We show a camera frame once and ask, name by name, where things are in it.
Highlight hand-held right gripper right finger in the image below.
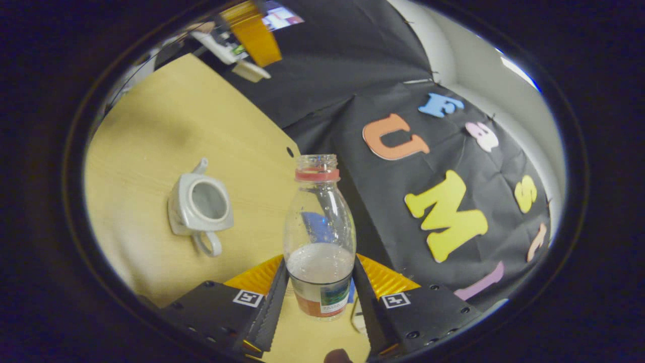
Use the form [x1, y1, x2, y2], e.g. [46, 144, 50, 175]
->
[353, 254, 485, 359]

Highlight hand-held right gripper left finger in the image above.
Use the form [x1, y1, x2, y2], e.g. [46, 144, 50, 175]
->
[159, 255, 291, 356]

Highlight computer monitor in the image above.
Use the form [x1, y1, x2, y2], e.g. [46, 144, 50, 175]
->
[262, 0, 306, 31]

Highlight ceiling light panel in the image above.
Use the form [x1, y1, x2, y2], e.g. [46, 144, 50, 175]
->
[496, 48, 543, 94]

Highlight black backdrop cloth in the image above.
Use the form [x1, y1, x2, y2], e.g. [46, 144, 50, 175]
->
[151, 0, 553, 309]

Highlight white side table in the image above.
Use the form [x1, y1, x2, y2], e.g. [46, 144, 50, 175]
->
[190, 23, 248, 66]

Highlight white ceramic teacup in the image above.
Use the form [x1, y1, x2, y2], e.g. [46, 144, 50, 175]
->
[167, 158, 235, 258]

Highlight white teacup lid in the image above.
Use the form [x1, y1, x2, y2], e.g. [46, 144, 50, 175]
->
[231, 60, 272, 83]

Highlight clear plastic water bottle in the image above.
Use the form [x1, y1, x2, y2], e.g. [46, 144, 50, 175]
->
[283, 154, 357, 321]

